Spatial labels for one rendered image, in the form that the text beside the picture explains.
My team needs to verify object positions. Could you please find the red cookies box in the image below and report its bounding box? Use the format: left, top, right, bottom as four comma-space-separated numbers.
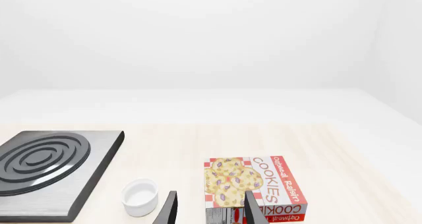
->
204, 155, 309, 224

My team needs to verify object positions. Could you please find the flat black stove plate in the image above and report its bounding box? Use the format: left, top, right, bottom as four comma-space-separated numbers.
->
0, 130, 125, 223

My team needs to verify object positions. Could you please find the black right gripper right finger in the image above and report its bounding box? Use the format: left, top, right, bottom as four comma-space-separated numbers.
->
244, 190, 270, 224

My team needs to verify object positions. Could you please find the small white ramekin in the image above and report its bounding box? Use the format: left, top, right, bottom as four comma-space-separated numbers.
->
121, 178, 160, 218

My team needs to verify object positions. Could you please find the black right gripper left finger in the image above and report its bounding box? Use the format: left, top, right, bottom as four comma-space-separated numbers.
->
152, 190, 178, 224

